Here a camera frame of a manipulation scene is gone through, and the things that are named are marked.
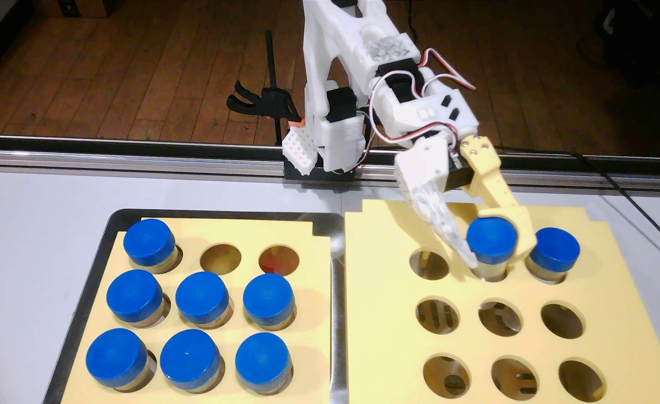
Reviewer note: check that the dark bulky object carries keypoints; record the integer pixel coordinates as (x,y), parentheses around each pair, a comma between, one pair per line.
(644,39)

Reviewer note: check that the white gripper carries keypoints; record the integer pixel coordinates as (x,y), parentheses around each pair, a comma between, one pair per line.
(425,159)

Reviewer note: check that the blue capped test tube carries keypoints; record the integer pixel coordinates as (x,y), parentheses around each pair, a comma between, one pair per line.
(134,296)
(263,362)
(269,300)
(116,357)
(149,242)
(557,249)
(189,359)
(491,238)
(202,297)

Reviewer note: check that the large yellow foam rack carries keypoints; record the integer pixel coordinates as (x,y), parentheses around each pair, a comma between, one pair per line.
(380,314)

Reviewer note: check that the black bar clamp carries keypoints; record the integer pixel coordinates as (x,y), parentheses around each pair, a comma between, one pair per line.
(274,101)

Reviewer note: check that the black metal tray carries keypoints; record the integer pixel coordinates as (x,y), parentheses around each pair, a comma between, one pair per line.
(338,314)

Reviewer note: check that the yellow foam rack in tray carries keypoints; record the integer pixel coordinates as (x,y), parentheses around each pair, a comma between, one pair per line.
(313,336)

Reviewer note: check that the aluminium table edge rail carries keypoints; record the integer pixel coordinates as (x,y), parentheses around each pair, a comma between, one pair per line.
(55,160)

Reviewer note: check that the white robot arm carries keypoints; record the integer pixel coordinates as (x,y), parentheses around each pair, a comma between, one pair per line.
(330,33)

